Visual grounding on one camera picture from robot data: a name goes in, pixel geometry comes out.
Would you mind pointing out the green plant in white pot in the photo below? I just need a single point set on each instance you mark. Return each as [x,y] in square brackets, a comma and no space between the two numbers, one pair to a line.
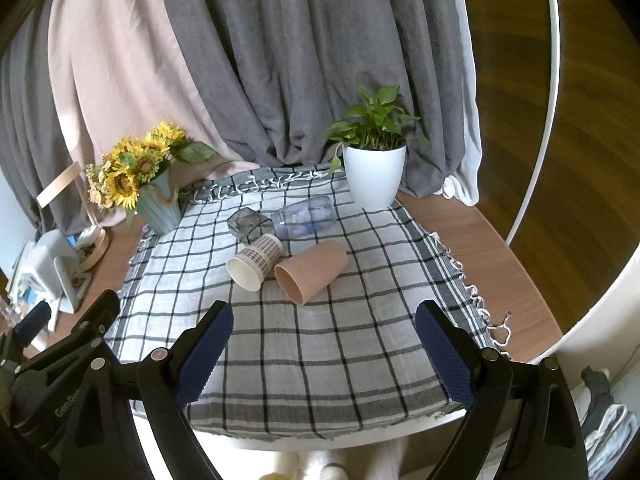
[374,175]

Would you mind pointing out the white curved hoop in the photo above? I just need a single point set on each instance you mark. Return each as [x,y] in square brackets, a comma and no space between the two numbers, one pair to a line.
[550,85]

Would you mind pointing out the grey curtain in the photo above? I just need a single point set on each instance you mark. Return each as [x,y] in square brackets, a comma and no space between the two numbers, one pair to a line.
[310,60]

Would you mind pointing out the yellow sunflower bouquet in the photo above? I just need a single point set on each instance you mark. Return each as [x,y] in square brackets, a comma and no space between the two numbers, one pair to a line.
[132,162]

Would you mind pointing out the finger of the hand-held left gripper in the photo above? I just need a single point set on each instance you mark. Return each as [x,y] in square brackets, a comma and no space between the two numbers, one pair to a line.
[97,317]
[32,321]

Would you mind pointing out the pink curtain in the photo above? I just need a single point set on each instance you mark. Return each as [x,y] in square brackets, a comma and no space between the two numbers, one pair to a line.
[115,75]

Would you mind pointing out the white sheer curtain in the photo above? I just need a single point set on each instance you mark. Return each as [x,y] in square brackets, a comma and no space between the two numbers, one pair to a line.
[467,150]

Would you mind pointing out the wooden desk lamp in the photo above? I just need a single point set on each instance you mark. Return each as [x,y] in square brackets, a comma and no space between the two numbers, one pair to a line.
[95,251]

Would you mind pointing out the black white checked tablecloth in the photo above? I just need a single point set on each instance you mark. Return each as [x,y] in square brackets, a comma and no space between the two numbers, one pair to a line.
[350,355]

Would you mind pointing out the dark grey cloth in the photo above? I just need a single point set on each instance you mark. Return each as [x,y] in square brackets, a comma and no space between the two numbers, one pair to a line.
[597,390]

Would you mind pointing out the white striped bag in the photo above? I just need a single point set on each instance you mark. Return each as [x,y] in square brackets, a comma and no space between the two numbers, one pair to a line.
[607,440]

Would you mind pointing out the patterned paper cup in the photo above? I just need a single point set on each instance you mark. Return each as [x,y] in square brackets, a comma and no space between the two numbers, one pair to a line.
[256,262]

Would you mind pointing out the pink plastic cup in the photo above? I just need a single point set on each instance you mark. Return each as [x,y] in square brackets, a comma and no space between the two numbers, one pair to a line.
[312,271]

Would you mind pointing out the clear glass cup blue print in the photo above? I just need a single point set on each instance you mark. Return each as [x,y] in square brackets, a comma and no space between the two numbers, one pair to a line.
[306,217]

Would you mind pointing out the pale blue ribbed vase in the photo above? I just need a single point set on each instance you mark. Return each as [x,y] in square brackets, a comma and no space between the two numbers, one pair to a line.
[159,210]

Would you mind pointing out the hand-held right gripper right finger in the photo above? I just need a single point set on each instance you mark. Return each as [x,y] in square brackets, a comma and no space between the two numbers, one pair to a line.
[444,355]

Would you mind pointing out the grey square glass cup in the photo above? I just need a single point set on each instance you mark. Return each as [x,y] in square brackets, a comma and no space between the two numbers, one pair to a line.
[246,227]

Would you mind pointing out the white desktop device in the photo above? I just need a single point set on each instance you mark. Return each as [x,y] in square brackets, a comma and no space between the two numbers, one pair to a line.
[46,265]

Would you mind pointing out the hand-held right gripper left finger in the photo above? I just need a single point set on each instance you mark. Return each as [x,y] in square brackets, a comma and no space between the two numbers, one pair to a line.
[206,355]

